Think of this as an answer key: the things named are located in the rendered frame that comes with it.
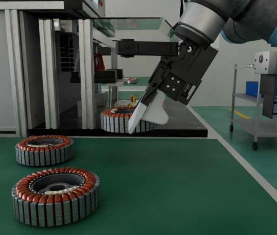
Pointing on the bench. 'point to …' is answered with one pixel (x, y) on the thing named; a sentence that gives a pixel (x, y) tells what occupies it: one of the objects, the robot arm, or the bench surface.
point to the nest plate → (124, 103)
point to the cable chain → (68, 42)
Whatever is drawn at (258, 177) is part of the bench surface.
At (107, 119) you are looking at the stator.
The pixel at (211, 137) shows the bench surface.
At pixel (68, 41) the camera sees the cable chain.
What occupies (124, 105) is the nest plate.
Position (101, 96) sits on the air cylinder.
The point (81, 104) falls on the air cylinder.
